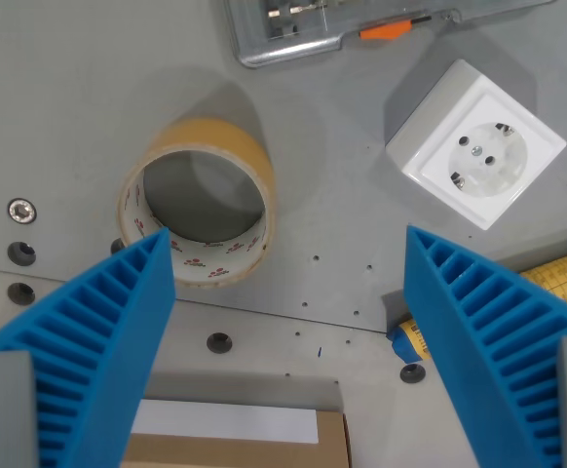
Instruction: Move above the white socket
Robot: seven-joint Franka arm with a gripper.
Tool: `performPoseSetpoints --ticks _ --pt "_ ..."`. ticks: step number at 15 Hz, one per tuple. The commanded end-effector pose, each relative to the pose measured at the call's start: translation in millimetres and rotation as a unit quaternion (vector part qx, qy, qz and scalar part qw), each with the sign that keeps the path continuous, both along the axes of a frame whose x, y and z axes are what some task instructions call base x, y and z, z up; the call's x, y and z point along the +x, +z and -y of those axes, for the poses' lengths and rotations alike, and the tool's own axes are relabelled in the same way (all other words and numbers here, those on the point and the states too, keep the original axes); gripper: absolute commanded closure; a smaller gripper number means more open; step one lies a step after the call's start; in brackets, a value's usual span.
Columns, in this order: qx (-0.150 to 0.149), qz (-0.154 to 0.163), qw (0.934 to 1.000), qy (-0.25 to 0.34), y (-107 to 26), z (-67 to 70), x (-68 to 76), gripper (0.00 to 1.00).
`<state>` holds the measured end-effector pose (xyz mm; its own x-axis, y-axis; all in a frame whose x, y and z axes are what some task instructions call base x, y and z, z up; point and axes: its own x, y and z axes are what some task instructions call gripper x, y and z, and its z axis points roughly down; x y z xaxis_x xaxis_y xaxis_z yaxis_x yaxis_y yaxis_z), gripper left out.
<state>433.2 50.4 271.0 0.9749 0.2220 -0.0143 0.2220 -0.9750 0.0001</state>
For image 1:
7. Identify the white wall socket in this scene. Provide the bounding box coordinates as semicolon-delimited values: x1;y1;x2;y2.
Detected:
384;58;567;231

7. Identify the brown cardboard box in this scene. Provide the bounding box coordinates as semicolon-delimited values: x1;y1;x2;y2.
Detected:
123;398;353;468

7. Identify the clear plastic case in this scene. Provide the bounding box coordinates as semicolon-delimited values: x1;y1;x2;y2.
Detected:
223;0;557;68

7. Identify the brown packing tape roll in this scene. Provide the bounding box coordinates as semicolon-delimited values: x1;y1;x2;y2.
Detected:
117;115;278;289

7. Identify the silver hex socket screw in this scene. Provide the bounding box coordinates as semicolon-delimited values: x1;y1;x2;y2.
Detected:
7;198;38;226

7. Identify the yellow and blue tube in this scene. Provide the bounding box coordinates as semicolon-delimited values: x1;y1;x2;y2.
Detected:
386;251;567;365

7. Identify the orange handled tool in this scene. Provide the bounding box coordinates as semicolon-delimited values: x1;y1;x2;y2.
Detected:
359;15;433;42

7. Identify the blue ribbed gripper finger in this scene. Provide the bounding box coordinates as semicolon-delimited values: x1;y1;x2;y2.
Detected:
403;224;567;468
0;227;176;468

